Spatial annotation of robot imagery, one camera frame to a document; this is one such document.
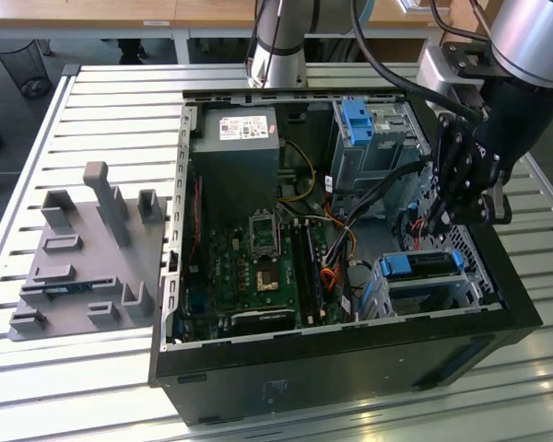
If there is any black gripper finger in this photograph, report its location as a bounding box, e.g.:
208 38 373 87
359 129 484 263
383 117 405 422
426 113 474 235
445 185 513 227

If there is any red disk wire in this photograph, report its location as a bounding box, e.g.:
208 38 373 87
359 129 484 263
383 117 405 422
408 217 432 240

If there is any hard disk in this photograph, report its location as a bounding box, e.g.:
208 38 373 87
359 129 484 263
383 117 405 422
380 250 465 280

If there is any metal disk bay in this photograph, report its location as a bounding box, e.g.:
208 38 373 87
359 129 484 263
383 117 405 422
361 250 503 323

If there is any black RAM slot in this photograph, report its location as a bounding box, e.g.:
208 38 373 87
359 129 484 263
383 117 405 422
289 218 308 329

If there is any metal drive cage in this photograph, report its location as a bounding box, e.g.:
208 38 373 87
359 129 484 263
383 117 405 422
329 99 433 217

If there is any blue drive latch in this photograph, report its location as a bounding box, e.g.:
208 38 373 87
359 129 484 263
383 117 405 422
342 99 374 146

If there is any wooden side panel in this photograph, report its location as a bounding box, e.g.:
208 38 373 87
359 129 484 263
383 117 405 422
435 0 503 47

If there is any black RAM stick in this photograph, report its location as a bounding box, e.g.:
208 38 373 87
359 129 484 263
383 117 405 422
303 220 326 323

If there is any CPU socket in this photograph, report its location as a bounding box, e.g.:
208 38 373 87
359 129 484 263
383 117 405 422
247 209 282 262

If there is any gold framed chipset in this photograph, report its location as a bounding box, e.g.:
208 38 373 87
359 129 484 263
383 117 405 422
256 270 280 293

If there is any grey power supply unit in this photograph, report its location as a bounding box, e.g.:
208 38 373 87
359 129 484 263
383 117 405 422
189 106 283 220

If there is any black open PC case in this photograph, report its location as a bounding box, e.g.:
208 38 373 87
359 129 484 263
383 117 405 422
147 86 544 427

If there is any green motherboard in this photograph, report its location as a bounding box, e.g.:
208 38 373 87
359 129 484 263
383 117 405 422
179 202 351 342

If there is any black expansion card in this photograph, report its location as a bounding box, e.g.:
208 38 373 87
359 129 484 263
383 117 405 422
218 306 297 338

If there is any grey parts rack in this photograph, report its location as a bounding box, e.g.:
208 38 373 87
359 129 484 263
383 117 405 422
7 160 174 343

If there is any green RAM stick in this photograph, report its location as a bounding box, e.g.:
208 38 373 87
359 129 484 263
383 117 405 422
41 285 93 297

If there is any black mesh wastebasket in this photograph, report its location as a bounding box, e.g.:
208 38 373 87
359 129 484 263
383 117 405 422
0 38 53 99

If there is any black wire bundle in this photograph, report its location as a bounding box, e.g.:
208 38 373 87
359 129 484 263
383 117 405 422
340 158 437 231

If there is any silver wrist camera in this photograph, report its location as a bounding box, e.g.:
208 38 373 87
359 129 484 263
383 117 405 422
417 43 488 114

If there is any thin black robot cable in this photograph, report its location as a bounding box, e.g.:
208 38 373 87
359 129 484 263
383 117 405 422
429 0 492 45

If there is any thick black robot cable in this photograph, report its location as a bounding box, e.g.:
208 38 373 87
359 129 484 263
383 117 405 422
349 0 488 125

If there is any yellow wire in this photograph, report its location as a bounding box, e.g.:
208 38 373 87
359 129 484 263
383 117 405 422
276 140 317 204

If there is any orange wire bundle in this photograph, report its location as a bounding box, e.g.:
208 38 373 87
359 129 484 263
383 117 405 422
320 215 359 291

